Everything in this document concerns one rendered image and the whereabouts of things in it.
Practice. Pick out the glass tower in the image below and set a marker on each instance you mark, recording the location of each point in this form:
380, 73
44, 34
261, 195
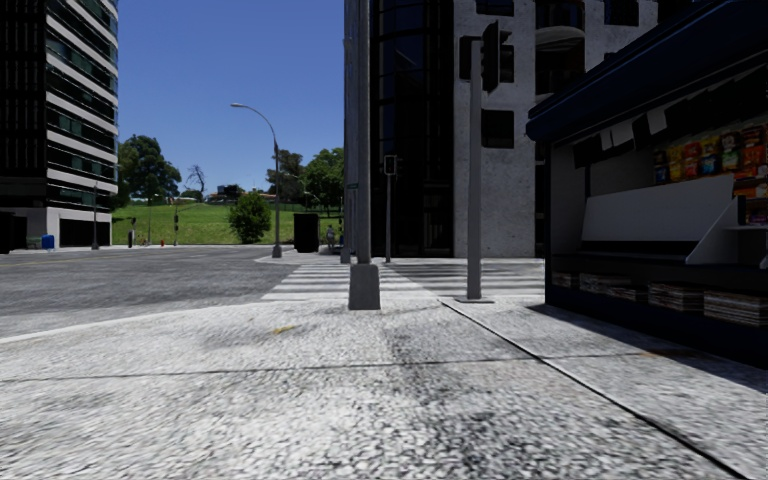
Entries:
60, 120

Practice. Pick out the blue letter box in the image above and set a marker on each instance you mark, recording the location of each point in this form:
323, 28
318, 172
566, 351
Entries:
48, 242

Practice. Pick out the pale concrete building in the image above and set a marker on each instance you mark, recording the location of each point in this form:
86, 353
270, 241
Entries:
498, 192

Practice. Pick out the dark box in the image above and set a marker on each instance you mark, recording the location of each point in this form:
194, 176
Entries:
306, 233

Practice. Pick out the grey pole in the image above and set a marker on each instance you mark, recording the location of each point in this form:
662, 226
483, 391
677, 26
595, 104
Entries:
95, 219
346, 150
363, 180

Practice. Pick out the trees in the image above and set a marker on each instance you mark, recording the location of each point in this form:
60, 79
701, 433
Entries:
315, 177

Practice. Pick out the bare tree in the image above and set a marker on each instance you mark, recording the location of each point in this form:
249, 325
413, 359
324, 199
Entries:
195, 179

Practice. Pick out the grey street lamp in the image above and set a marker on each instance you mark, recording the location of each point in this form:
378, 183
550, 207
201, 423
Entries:
276, 198

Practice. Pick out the blue booth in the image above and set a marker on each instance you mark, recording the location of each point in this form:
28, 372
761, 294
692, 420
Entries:
654, 216

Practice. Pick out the person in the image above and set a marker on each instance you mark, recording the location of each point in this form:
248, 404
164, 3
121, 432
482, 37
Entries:
330, 236

